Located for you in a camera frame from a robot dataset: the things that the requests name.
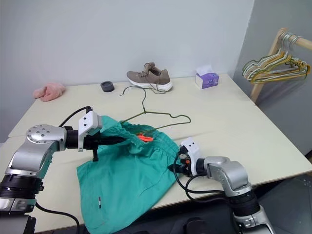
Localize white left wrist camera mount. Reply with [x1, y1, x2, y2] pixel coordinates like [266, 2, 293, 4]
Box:
[78, 111, 104, 153]

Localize wooden clothes rack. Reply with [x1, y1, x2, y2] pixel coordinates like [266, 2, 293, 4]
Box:
[249, 27, 312, 103]

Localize pink fluffy cloth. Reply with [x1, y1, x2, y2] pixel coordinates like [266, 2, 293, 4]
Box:
[33, 81, 67, 103]

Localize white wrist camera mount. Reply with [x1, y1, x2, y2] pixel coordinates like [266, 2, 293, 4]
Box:
[181, 136, 203, 176]
[78, 111, 104, 153]

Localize purple tissue box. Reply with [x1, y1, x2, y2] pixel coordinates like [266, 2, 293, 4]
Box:
[195, 64, 220, 90]

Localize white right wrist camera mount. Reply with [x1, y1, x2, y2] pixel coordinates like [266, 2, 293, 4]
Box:
[181, 136, 203, 176]

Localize olive wire hanger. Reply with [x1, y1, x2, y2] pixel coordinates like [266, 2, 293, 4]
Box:
[118, 86, 192, 137]

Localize black round puck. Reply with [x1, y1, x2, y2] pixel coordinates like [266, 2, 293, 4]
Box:
[100, 81, 116, 93]

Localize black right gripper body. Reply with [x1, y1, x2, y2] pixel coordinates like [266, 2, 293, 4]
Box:
[175, 148, 194, 178]

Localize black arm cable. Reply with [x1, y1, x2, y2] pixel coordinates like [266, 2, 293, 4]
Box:
[174, 154, 229, 202]
[35, 105, 93, 234]

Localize brown sneaker with white sole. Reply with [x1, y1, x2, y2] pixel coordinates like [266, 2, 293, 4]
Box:
[126, 61, 174, 95]

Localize bunch of hangers on rack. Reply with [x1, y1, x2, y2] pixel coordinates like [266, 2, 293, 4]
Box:
[246, 33, 312, 80]

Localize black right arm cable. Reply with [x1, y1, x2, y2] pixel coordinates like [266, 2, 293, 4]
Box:
[174, 154, 229, 202]

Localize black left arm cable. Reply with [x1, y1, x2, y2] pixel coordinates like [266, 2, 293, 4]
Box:
[35, 105, 93, 234]

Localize green shorts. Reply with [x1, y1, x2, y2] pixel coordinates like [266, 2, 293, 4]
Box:
[76, 115, 181, 234]

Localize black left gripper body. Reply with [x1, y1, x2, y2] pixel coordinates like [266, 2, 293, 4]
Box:
[83, 133, 103, 162]

